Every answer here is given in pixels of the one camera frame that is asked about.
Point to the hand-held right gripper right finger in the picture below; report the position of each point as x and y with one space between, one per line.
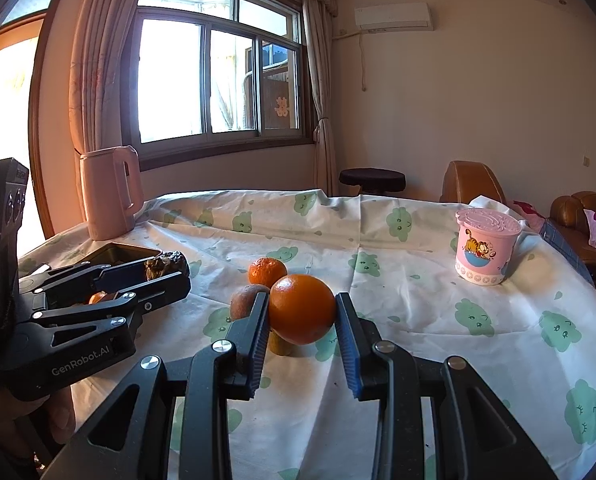
350 355

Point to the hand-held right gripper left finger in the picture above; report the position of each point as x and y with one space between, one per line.
255 355

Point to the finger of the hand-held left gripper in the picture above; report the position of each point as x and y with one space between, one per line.
123 272
163 290

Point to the rectangular metal tin box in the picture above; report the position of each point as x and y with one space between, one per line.
123 252

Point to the small dark brown jar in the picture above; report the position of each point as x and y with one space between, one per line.
170 264

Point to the rough-skinned mandarin orange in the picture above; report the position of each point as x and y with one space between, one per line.
267 270

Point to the person's left hand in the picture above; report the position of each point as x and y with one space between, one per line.
60 417

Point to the white tablecloth green prints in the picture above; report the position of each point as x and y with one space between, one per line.
402 310

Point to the pink electric kettle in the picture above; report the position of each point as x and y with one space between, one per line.
108 195

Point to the pink cartoon cup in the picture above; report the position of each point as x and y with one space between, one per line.
485 250

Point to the round black stool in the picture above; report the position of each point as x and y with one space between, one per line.
372 179

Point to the brown leather chair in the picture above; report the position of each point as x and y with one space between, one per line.
470 182

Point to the wide pink curtain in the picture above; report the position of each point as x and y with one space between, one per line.
93 60

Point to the sliding glass window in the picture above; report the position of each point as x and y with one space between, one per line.
218 75

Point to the glass balcony door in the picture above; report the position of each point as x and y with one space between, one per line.
8 85

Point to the blue plaid cloth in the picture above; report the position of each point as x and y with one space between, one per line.
562 247

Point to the narrow beige curtain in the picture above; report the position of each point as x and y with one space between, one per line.
323 85

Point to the brown leather sofa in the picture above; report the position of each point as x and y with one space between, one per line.
567 207

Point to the white wall air conditioner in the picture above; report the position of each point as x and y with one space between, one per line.
393 16

